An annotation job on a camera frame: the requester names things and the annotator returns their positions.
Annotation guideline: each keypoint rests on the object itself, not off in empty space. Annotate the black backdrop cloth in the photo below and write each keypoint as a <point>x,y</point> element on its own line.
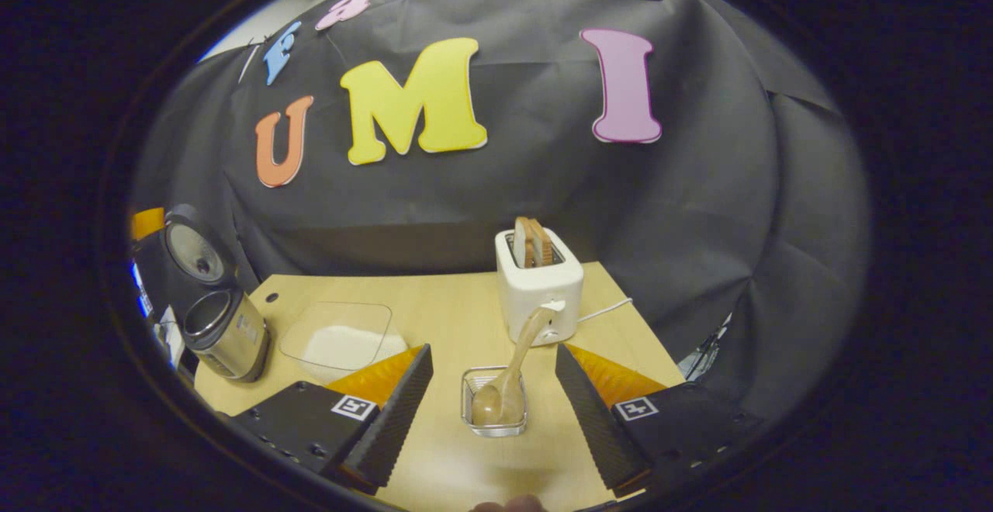
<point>698,225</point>

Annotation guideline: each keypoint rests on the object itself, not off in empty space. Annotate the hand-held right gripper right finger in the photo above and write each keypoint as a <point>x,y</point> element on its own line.
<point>593,419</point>

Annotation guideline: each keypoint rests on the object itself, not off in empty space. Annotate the wooden spoon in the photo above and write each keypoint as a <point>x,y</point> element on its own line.
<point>496,399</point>

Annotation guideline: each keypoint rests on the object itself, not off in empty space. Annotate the clear container of rice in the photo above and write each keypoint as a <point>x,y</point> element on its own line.
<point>341,337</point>

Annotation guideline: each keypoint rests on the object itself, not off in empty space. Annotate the dark grey rice cooker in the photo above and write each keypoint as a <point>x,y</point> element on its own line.
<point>233,337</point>

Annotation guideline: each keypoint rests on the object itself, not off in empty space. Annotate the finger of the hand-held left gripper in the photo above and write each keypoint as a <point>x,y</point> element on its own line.
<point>147,223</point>

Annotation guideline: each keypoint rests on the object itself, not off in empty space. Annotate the white toaster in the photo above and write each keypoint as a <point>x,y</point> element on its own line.
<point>539,295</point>

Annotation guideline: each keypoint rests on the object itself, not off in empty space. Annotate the toasted bread slice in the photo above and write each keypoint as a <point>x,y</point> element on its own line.
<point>543,244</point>
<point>522,244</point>

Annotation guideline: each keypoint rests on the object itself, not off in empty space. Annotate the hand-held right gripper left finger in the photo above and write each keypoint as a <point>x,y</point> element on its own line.
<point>396,419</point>

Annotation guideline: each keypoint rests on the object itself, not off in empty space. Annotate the clear chopstick holder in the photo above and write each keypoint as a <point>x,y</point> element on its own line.
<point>469,419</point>

